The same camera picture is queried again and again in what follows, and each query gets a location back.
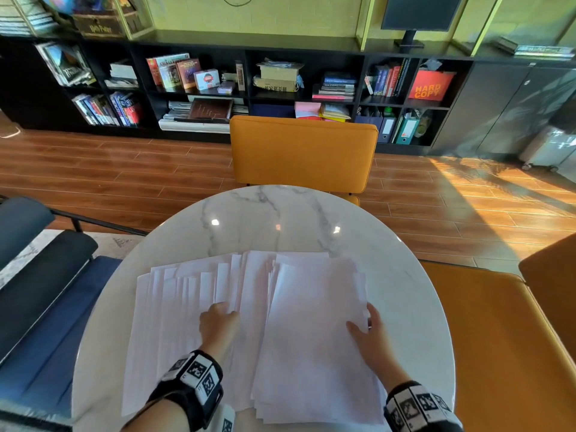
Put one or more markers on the person's right hand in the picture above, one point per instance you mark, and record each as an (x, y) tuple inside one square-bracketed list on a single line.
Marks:
[(374, 346)]

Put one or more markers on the person's left hand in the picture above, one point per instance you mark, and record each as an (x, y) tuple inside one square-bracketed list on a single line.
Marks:
[(219, 328)]

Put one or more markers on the person's left fingers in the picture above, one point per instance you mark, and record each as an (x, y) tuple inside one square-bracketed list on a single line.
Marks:
[(220, 311)]

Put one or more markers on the person's right thumb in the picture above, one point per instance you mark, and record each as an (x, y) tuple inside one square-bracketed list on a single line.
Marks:
[(356, 329)]

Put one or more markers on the white paper sheet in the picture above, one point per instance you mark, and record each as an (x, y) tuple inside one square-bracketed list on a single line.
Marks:
[(310, 346)]

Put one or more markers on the spread of white papers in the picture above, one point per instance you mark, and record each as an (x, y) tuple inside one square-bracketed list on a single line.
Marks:
[(166, 319)]

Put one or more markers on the person's left forearm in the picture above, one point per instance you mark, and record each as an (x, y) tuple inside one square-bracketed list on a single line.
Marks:
[(157, 418)]

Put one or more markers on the person's right forearm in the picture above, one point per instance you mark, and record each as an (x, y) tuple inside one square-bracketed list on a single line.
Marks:
[(394, 375)]

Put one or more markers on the black left wrist tracker band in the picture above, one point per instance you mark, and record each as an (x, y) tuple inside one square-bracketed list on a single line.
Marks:
[(198, 382)]

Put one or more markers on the black wrist tracker band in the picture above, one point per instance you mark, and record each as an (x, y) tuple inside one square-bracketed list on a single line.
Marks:
[(198, 382), (418, 407)]

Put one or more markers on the black right wrist tracker band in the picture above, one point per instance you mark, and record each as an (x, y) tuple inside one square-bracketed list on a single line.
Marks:
[(418, 407)]

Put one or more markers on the orange leather chair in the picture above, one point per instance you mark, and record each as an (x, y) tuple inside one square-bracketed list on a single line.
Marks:
[(504, 350)]

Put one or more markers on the orange fabric chair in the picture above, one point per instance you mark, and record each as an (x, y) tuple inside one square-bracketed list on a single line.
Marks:
[(303, 152)]

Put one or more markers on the blue and black armchair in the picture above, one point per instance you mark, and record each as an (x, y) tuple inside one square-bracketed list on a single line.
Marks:
[(40, 292)]

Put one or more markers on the pile of white magazines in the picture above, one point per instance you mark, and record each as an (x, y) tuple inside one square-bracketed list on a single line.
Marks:
[(189, 125)]

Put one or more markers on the dark brown flat book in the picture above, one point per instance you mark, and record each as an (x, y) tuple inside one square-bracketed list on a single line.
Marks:
[(210, 110)]

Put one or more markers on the dark blue binder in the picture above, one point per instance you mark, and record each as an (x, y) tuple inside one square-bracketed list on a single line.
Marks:
[(387, 129)]

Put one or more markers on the teal binder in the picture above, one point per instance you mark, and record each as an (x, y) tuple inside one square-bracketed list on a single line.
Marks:
[(407, 129)]

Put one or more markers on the yellow folder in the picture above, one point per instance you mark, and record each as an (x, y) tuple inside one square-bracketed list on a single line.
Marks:
[(335, 113)]

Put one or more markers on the pink folder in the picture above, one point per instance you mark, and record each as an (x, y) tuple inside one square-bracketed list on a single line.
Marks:
[(307, 110)]

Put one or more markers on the small purple box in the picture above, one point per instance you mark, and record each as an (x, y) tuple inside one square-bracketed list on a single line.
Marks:
[(226, 87)]

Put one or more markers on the row of colourful paperbacks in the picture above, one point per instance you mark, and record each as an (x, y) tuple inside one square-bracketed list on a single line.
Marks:
[(110, 108)]

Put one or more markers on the small white and blue box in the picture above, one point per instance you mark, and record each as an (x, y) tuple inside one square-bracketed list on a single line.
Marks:
[(207, 80)]

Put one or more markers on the narrow brown standing book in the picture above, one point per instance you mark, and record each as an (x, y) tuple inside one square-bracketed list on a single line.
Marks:
[(240, 76)]

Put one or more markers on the stack of blue and pink books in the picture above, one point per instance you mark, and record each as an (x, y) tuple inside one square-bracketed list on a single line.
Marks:
[(335, 87)]

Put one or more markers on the red and brown standing books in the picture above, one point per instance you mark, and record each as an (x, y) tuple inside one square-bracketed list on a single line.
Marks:
[(173, 71)]

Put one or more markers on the row of blue and red books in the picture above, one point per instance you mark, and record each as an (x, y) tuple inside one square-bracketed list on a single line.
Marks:
[(389, 78)]

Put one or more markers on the red box with orange print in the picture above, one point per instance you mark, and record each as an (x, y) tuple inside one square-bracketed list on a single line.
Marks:
[(431, 85)]

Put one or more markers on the stack of white booklets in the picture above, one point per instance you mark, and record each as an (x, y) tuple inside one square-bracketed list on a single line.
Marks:
[(122, 74)]

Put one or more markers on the white wheeled appliance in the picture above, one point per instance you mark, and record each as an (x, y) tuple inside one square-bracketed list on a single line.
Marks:
[(549, 148)]

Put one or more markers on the long black bookshelf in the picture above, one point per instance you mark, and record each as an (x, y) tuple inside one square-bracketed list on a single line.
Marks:
[(270, 47)]

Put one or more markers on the leaning magazines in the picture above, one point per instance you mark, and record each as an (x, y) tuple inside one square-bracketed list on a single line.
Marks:
[(65, 62)]

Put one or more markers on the brown printed box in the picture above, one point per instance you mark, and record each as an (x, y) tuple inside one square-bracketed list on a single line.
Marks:
[(101, 24)]

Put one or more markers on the black monitor on stand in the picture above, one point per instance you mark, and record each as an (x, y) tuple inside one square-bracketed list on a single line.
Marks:
[(420, 13)]

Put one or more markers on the stack of flat books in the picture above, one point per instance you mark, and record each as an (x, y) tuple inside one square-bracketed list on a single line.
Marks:
[(535, 50)]

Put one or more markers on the pile of striped books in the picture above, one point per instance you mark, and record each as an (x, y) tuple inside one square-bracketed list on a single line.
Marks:
[(24, 17)]

